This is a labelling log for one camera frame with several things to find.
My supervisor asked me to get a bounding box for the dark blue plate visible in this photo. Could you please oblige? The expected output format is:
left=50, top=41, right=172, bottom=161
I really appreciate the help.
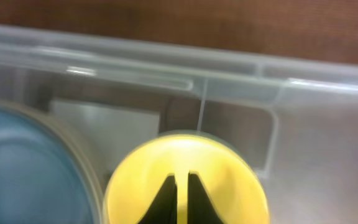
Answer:
left=0, top=108, right=96, bottom=223

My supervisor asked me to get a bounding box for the clear plastic storage container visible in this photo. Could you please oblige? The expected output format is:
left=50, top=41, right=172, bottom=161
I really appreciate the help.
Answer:
left=0, top=25, right=358, bottom=223

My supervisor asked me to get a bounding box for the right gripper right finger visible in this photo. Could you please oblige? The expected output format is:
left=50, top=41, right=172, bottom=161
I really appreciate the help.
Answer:
left=187, top=173, right=224, bottom=224

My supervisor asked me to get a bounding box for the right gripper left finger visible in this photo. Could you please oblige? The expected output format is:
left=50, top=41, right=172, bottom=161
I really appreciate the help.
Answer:
left=138, top=175, right=177, bottom=224

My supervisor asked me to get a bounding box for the yellow bowl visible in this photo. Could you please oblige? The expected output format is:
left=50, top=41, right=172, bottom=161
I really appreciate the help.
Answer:
left=103, top=134, right=270, bottom=224

